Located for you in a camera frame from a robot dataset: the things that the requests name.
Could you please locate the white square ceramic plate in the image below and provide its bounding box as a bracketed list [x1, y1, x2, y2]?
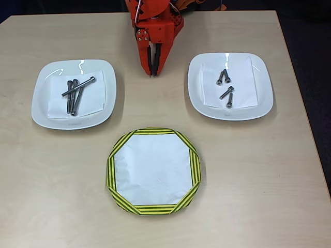
[31, 59, 117, 130]
[187, 52, 274, 121]

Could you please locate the yellow green striped paper plate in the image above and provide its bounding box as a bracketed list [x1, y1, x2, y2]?
[105, 127, 202, 217]

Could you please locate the white red gripper servo cable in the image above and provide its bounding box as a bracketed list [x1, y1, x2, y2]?
[133, 0, 143, 26]

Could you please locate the long steel socket bolt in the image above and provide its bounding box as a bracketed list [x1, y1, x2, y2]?
[61, 76, 96, 98]
[71, 84, 86, 117]
[66, 81, 73, 114]
[69, 79, 79, 114]

